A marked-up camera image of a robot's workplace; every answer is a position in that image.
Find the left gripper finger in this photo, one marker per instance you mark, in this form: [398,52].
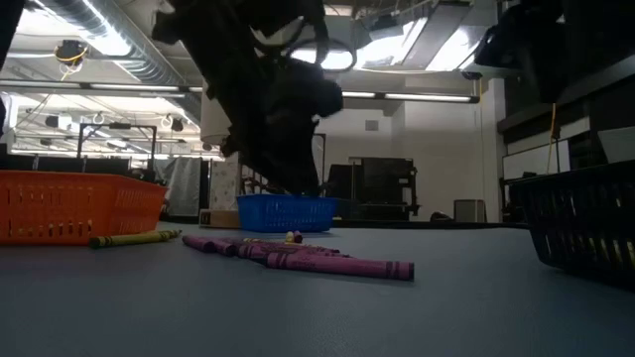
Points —
[275,176]
[302,178]

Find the purple crayon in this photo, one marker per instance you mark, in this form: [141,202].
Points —
[298,237]
[225,248]
[198,244]
[307,249]
[342,267]
[253,252]

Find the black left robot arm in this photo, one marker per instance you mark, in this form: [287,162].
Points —
[223,30]

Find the blue plastic basket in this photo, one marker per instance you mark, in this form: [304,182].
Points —
[288,213]

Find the black cabinet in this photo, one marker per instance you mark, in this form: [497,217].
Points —
[387,183]

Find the grey cloth cover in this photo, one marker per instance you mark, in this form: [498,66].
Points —
[183,183]

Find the fluorescent light fixture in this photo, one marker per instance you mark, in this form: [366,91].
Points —
[99,86]
[426,97]

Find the small black bag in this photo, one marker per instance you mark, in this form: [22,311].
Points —
[441,218]

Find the grey trash bin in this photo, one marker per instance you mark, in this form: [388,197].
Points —
[469,210]

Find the black plastic basket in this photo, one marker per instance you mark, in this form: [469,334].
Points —
[585,223]

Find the orange plastic basket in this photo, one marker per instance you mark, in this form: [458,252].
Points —
[74,208]

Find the metal ventilation duct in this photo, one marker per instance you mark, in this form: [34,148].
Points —
[436,35]

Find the black metal frame stand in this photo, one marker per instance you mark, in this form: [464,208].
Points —
[153,154]

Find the silver ribbed air duct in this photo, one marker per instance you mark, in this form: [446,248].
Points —
[149,64]

